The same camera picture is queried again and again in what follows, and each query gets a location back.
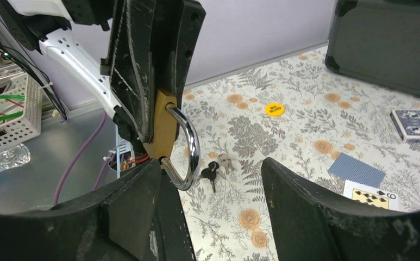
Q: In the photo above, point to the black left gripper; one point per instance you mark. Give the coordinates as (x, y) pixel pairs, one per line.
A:
(177, 26)

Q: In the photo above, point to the blue-backed playing card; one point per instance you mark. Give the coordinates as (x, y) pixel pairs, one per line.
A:
(349, 168)

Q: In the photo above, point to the yellow round token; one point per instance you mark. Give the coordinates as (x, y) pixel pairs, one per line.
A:
(274, 109)

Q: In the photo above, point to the blue card deck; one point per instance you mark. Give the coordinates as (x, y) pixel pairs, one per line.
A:
(407, 125)

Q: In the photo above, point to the white perforated basket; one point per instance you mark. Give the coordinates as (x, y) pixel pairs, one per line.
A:
(20, 111)

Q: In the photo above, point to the face-up playing card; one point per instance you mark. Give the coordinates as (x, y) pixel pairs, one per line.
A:
(370, 195)

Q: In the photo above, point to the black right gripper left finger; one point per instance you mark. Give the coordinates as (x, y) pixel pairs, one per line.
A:
(136, 217)

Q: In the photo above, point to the clear plastic bottle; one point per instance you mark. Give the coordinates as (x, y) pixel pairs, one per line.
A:
(14, 157)

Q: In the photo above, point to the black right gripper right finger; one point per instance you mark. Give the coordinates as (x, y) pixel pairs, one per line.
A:
(310, 222)

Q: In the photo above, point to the brass padlock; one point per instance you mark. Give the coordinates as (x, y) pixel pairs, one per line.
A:
(167, 119)

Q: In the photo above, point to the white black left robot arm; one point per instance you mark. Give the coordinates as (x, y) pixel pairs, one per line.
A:
(151, 46)

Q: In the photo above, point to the grey black hard case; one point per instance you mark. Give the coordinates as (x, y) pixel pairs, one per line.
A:
(377, 42)

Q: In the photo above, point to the silver keys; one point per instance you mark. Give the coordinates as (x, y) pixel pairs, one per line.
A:
(226, 161)

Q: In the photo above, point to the black-headed keys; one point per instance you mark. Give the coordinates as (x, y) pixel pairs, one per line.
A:
(210, 173)

